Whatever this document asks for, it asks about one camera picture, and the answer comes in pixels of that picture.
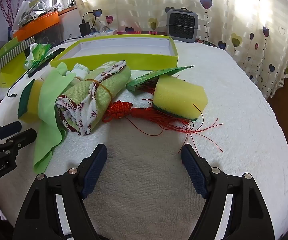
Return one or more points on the plaid cloth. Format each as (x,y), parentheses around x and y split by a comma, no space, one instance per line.
(144,32)

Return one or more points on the small lime green box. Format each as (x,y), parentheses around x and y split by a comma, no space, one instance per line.
(11,72)

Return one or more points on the pink flower branches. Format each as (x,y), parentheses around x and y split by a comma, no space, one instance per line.
(8,7)

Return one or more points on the yellow sponge green scrub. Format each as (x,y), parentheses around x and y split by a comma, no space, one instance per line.
(176,95)
(30,105)

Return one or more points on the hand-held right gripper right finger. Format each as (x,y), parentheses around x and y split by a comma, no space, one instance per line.
(193,172)

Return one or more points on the small grey heater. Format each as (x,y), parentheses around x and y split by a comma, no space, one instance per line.
(181,25)

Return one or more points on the pile of white packaging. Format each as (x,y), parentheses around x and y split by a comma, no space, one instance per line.
(34,10)

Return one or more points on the black phone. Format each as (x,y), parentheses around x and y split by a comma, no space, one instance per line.
(42,65)

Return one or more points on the white socks bundle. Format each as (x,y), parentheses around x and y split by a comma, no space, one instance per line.
(80,71)

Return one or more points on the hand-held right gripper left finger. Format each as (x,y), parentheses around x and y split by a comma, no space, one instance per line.
(94,170)

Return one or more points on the green printed packet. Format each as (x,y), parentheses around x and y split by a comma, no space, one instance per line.
(146,78)

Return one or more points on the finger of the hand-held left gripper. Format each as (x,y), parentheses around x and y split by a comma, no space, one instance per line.
(9,128)
(21,137)

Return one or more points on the red knot tassel ornament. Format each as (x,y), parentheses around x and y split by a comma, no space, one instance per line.
(119,108)

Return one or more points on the green patterned cloth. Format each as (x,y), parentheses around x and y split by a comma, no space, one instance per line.
(84,95)

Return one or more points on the striped green lidded box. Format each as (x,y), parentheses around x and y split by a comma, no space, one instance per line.
(9,52)

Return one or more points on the white power strip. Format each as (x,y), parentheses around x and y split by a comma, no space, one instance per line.
(104,32)

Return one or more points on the black power adapter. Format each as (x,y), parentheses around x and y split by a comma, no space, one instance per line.
(84,28)

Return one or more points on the lime green shallow box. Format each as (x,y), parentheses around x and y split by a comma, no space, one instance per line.
(134,63)

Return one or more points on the orange bin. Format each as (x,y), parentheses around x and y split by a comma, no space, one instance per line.
(36,25)

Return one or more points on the light green cloth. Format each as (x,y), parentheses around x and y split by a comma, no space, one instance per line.
(47,110)

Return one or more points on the green white tissue pack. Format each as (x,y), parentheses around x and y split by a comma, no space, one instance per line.
(38,52)

